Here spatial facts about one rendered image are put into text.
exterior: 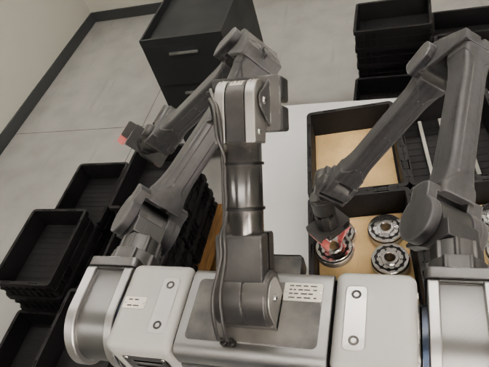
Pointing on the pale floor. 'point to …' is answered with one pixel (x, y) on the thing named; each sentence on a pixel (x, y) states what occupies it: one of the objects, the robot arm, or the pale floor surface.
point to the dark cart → (191, 42)
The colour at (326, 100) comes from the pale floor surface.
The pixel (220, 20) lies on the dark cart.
